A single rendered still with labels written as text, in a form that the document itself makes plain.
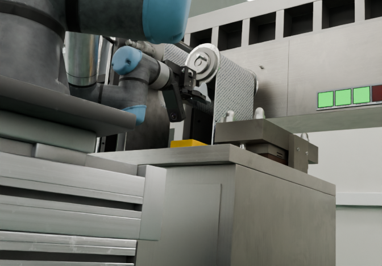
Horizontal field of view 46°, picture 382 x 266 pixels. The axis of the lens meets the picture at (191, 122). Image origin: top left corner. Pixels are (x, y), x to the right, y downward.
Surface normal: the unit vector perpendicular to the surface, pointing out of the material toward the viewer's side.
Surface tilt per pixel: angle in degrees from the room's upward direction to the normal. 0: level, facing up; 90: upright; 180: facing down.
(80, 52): 138
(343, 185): 90
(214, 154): 90
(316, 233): 90
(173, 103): 123
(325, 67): 90
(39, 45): 73
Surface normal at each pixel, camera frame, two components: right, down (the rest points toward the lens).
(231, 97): 0.80, -0.08
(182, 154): -0.60, -0.24
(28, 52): 0.64, -0.42
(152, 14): 0.07, 0.61
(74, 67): -0.22, 0.52
